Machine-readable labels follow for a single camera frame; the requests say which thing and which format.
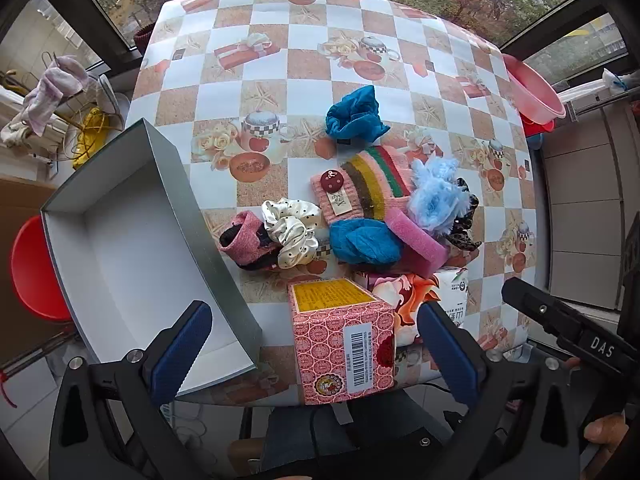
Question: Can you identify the pink foam sponge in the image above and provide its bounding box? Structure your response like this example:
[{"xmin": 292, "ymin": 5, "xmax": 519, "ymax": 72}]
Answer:
[
  {"xmin": 352, "ymin": 270, "xmax": 400, "ymax": 290},
  {"xmin": 385, "ymin": 208, "xmax": 448, "ymax": 278}
]

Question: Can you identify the leopard print scrunchie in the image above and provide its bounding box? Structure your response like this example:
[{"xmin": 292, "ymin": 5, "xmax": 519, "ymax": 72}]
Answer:
[{"xmin": 446, "ymin": 194, "xmax": 482, "ymax": 252}]

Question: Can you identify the blue mesh cloth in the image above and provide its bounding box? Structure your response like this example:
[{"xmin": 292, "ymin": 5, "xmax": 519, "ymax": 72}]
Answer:
[
  {"xmin": 329, "ymin": 219, "xmax": 404, "ymax": 266},
  {"xmin": 326, "ymin": 84, "xmax": 390, "ymax": 143}
]

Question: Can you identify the light blue fluffy duster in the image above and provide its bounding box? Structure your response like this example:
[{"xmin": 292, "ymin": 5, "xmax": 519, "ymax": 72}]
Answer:
[{"xmin": 408, "ymin": 156, "xmax": 471, "ymax": 236}]

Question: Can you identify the white polka dot scrunchie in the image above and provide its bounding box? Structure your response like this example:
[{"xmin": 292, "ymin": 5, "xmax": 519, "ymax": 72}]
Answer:
[{"xmin": 262, "ymin": 198, "xmax": 322, "ymax": 270}]

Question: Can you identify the pink striped knit glove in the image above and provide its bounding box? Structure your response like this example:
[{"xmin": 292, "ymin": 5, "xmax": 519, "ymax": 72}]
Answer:
[{"xmin": 310, "ymin": 145, "xmax": 413, "ymax": 226}]

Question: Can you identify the person's right hand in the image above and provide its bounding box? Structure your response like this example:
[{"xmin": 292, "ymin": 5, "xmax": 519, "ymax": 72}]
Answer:
[{"xmin": 580, "ymin": 414, "xmax": 628, "ymax": 480}]

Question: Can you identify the red patterned cardboard box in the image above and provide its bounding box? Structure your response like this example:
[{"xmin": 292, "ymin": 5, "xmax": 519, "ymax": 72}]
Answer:
[{"xmin": 288, "ymin": 278, "xmax": 396, "ymax": 405}]

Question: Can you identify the grey white cardboard box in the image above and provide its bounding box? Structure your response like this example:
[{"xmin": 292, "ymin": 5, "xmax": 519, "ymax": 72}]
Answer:
[{"xmin": 41, "ymin": 119, "xmax": 262, "ymax": 394}]

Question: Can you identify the pink black knit sock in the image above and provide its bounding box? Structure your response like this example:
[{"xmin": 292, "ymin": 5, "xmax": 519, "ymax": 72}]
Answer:
[{"xmin": 219, "ymin": 210, "xmax": 281, "ymax": 271}]

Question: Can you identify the red plastic chair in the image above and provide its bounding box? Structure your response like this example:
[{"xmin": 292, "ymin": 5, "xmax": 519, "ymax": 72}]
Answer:
[{"xmin": 9, "ymin": 216, "xmax": 72, "ymax": 323}]

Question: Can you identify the red plastic bucket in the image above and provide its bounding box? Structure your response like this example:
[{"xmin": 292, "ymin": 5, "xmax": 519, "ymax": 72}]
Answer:
[{"xmin": 521, "ymin": 114, "xmax": 554, "ymax": 138}]

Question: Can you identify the pink plastic basin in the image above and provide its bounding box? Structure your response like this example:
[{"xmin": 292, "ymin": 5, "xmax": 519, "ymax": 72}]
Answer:
[{"xmin": 502, "ymin": 54, "xmax": 566, "ymax": 125}]

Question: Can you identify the yellow folded umbrella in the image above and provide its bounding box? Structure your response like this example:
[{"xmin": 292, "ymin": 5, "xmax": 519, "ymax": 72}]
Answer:
[{"xmin": 72, "ymin": 106, "xmax": 110, "ymax": 170}]

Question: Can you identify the beige hanging cloth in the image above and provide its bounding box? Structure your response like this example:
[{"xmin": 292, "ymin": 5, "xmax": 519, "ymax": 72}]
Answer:
[{"xmin": 1, "ymin": 113, "xmax": 34, "ymax": 148}]

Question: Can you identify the checkered patterned tablecloth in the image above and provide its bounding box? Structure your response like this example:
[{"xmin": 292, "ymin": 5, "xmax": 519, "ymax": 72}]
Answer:
[{"xmin": 128, "ymin": 0, "xmax": 536, "ymax": 406}]

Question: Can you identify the pink hanging towel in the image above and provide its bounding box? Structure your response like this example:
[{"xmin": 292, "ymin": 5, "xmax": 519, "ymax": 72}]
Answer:
[{"xmin": 22, "ymin": 55, "xmax": 90, "ymax": 136}]

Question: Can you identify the dark red knit slipper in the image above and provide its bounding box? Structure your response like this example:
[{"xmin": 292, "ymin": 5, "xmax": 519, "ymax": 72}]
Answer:
[{"xmin": 134, "ymin": 23, "xmax": 155, "ymax": 55}]

